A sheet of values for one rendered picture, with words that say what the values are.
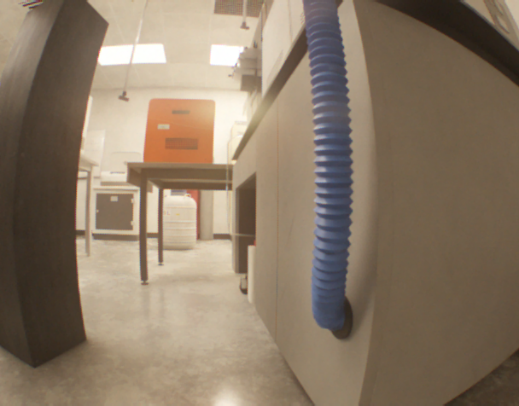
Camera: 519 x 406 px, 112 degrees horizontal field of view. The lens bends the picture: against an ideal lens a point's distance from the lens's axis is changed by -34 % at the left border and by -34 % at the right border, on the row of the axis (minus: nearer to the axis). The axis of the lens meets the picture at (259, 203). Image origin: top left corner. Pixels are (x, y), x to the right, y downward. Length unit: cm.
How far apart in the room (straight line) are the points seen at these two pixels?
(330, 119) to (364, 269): 14
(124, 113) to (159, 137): 362
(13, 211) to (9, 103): 31
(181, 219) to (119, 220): 134
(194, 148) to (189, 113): 23
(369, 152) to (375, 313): 15
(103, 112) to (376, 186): 527
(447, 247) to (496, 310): 20
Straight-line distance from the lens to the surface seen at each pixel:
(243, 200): 129
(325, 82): 24
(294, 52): 54
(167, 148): 161
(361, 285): 27
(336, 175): 22
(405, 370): 34
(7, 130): 82
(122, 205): 414
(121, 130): 511
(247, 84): 136
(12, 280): 76
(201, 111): 167
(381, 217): 25
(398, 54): 33
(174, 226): 311
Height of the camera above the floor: 41
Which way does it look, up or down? 3 degrees up
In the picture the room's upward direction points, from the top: straight up
